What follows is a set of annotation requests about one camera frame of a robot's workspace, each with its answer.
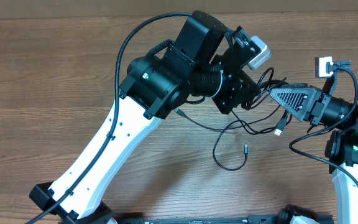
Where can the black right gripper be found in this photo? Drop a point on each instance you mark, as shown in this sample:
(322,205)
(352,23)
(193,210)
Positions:
(302,98)

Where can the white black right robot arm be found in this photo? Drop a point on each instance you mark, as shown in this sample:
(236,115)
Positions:
(342,151)

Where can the brown cardboard wall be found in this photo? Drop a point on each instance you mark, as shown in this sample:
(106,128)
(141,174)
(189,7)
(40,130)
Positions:
(37,9)

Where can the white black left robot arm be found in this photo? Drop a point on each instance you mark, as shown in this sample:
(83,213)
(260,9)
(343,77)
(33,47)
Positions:
(206,59)

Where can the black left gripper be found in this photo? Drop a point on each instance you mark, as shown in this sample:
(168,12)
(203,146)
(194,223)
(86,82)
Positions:
(238,88)

